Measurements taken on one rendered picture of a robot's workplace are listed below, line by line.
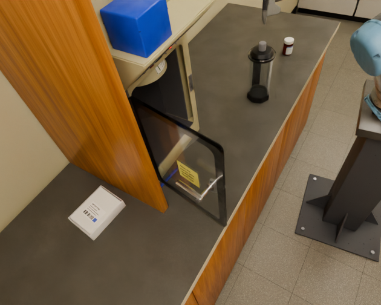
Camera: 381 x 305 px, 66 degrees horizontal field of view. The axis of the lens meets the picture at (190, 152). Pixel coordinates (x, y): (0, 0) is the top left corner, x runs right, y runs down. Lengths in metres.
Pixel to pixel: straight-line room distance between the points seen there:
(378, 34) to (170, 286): 0.83
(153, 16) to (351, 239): 1.80
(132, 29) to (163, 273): 0.70
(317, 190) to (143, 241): 1.47
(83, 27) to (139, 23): 0.12
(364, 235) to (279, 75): 1.16
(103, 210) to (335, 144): 1.91
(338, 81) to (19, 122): 2.63
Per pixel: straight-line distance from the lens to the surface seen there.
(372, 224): 2.21
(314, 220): 2.11
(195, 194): 0.76
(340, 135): 2.60
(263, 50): 1.24
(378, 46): 0.76
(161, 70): 0.93
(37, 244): 1.19
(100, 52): 0.59
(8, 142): 1.17
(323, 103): 2.83
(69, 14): 0.57
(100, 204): 1.10
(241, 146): 1.19
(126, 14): 0.64
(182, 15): 0.80
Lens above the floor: 1.87
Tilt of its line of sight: 52 degrees down
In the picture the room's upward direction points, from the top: 11 degrees counter-clockwise
